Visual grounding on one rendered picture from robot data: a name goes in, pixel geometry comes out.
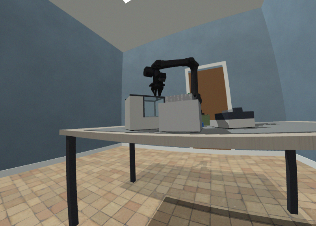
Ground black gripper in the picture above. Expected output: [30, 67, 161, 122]
[149, 83, 165, 96]

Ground grey bench mat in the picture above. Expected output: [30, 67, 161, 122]
[87, 122, 316, 134]

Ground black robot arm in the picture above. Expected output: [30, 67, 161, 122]
[143, 57, 202, 104]

